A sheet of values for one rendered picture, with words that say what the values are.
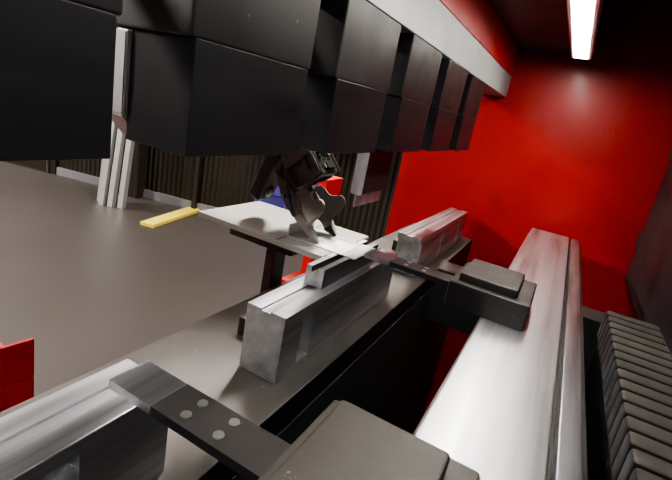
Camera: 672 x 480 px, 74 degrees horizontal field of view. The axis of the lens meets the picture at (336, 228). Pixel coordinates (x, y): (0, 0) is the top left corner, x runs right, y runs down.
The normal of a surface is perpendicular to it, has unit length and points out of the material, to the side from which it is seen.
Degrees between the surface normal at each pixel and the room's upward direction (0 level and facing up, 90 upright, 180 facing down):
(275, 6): 90
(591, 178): 90
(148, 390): 0
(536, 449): 0
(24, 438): 0
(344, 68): 90
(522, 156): 90
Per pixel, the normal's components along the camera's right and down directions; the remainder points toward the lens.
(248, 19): 0.87, 0.29
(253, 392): 0.18, -0.94
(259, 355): -0.47, 0.15
